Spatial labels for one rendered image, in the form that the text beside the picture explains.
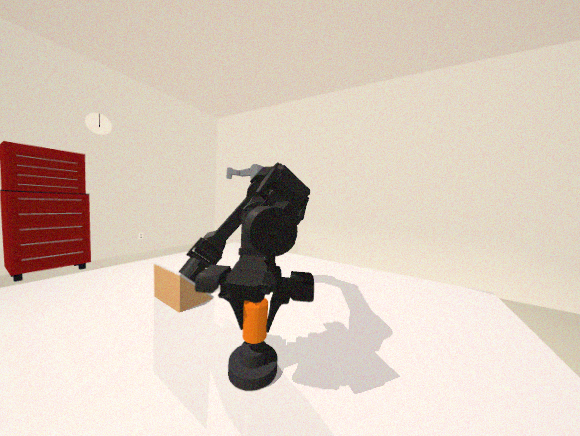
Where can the orange knob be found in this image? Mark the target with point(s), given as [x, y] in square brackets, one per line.
[254, 321]

